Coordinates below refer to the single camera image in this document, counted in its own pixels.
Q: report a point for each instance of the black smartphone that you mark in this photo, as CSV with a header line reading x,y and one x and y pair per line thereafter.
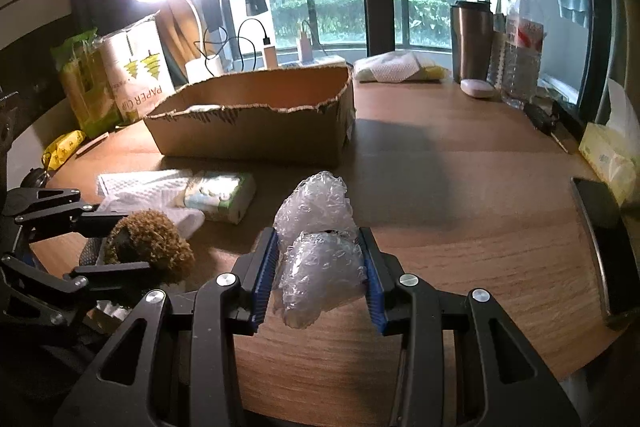
x,y
607,247

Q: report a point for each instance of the cardboard box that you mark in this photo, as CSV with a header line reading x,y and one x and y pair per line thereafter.
x,y
250,137

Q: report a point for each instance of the white paper cup bag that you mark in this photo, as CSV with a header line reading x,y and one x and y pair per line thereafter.
x,y
135,72

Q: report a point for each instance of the white textured cloth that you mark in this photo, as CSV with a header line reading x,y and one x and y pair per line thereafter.
x,y
145,192

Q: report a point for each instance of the green plastic packet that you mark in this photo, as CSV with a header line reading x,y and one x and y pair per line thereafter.
x,y
85,92

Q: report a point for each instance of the clear bubble wrap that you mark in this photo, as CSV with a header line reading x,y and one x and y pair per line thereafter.
x,y
320,267

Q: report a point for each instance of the white earbuds case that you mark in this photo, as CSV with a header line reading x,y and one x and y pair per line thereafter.
x,y
477,88

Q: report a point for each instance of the black key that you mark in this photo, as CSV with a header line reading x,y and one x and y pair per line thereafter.
x,y
540,117

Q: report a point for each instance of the yellow tissue box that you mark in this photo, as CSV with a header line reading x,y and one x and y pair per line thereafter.
x,y
605,157

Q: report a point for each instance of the white plug adapter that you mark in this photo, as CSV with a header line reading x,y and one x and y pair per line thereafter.
x,y
305,49

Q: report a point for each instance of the balcony railing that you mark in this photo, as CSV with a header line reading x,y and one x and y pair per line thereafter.
x,y
404,7

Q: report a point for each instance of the packaged white yellow cloths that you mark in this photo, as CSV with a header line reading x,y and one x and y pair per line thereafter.
x,y
395,67

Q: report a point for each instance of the brown loofah scrubber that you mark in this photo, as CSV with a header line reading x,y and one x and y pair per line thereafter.
x,y
150,242

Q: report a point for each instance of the yellow plastic packet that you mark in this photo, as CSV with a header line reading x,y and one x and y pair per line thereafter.
x,y
62,147

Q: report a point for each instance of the white desk lamp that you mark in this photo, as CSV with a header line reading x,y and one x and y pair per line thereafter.
x,y
205,67

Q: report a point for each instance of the wooden stick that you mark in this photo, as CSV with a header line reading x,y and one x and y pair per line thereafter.
x,y
92,143

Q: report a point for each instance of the clear water bottle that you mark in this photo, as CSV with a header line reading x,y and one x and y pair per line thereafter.
x,y
522,57

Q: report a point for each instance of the soft tissue pack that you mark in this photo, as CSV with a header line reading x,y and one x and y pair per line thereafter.
x,y
220,197

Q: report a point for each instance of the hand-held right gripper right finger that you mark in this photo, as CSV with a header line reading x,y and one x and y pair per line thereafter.
x,y
372,302

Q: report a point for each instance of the cream charger block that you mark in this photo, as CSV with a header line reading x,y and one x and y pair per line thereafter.
x,y
270,57

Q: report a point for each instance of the steel travel tumbler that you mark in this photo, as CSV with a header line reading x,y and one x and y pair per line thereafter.
x,y
470,47

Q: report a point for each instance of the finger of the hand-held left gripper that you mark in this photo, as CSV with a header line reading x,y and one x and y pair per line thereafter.
x,y
110,271
97,219

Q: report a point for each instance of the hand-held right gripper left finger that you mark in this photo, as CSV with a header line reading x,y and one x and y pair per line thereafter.
x,y
264,279

